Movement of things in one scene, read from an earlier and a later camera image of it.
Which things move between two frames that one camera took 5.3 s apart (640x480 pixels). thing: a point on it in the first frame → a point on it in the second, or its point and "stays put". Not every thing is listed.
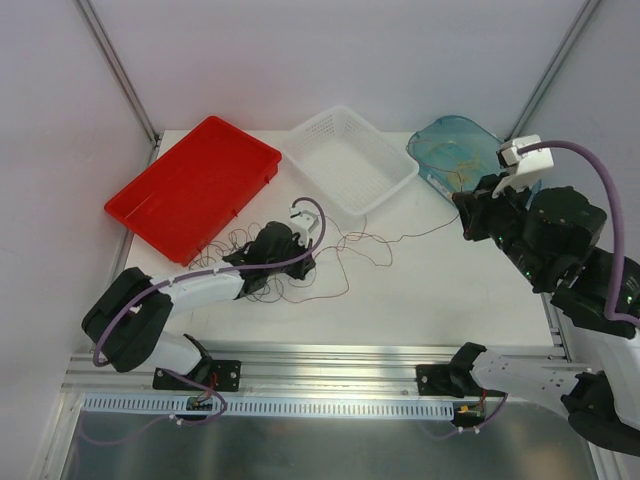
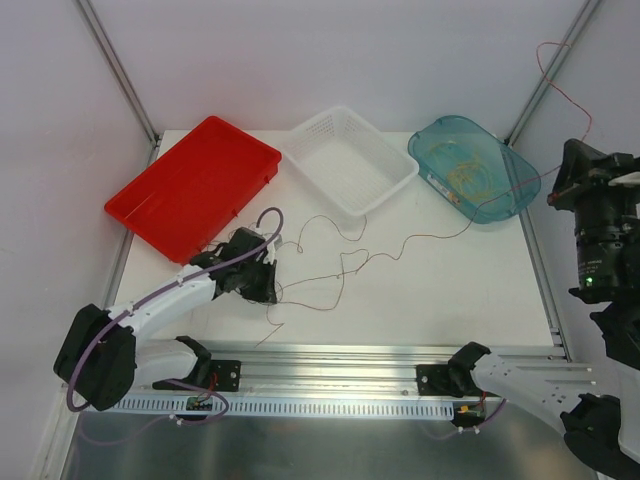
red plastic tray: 192,191 stays put
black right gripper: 470,211 → 584,195
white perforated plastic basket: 350,161 stays put
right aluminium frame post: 553,66 stays put
